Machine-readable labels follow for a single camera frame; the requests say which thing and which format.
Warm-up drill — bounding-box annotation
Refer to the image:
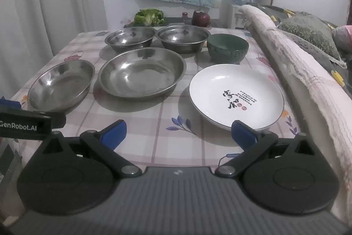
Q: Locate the small steel plate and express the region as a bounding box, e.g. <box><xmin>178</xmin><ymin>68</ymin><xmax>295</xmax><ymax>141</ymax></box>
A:
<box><xmin>27</xmin><ymin>60</ymin><xmax>95</xmax><ymax>111</ymax></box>

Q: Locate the green leaf pattern cushion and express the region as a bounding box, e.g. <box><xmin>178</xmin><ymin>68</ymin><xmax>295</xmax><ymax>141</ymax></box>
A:
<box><xmin>278</xmin><ymin>12</ymin><xmax>347</xmax><ymax>68</ymax></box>

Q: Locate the dark red apple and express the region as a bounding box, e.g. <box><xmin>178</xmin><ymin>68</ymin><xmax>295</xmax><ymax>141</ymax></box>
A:
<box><xmin>192</xmin><ymin>11</ymin><xmax>211</xmax><ymax>27</ymax></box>

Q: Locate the cream lace sofa cover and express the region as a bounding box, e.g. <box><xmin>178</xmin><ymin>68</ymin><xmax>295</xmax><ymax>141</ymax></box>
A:
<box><xmin>238</xmin><ymin>4</ymin><xmax>352</xmax><ymax>202</ymax></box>

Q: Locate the white ceramic plate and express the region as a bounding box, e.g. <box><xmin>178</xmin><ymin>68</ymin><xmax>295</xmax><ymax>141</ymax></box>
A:
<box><xmin>189</xmin><ymin>64</ymin><xmax>285</xmax><ymax>131</ymax></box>

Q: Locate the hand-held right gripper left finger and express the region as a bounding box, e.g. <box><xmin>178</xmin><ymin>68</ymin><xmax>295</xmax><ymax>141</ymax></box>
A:
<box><xmin>38</xmin><ymin>119</ymin><xmax>143</xmax><ymax>178</ymax></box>

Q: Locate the steel bowl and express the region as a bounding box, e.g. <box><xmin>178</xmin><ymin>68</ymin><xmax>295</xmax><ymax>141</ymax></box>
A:
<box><xmin>157</xmin><ymin>25</ymin><xmax>209</xmax><ymax>54</ymax></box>
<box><xmin>104</xmin><ymin>26</ymin><xmax>157</xmax><ymax>49</ymax></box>

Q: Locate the green broccoli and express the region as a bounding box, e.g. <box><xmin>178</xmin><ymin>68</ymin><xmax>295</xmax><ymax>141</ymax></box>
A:
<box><xmin>134</xmin><ymin>9</ymin><xmax>165</xmax><ymax>27</ymax></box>

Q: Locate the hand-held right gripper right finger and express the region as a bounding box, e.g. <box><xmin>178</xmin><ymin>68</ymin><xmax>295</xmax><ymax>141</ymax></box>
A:
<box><xmin>215</xmin><ymin>119</ymin><xmax>317</xmax><ymax>177</ymax></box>

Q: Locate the green ceramic bowl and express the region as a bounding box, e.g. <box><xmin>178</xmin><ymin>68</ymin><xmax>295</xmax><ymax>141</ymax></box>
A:
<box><xmin>207</xmin><ymin>33</ymin><xmax>249</xmax><ymax>64</ymax></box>

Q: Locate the pink cloth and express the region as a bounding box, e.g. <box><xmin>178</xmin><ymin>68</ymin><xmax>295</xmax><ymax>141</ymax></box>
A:
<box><xmin>332</xmin><ymin>24</ymin><xmax>352</xmax><ymax>52</ymax></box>

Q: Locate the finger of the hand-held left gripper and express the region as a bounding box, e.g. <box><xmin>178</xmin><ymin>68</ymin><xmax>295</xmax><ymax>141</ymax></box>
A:
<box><xmin>36</xmin><ymin>112</ymin><xmax>67</xmax><ymax>129</ymax></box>

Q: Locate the checked flowered tablecloth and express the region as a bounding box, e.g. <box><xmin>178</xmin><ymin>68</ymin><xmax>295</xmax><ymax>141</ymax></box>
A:
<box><xmin>11</xmin><ymin>27</ymin><xmax>301</xmax><ymax>169</ymax></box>

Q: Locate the large steel plate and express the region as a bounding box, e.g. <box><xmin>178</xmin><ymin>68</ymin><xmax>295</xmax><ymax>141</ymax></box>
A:
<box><xmin>98</xmin><ymin>48</ymin><xmax>187</xmax><ymax>98</ymax></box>

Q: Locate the white water dispenser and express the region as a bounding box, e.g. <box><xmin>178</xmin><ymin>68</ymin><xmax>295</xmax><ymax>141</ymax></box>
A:
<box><xmin>230</xmin><ymin>4</ymin><xmax>248</xmax><ymax>30</ymax></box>

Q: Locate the white curtain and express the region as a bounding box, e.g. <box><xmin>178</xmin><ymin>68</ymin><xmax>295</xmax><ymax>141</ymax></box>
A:
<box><xmin>0</xmin><ymin>0</ymin><xmax>108</xmax><ymax>99</ymax></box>

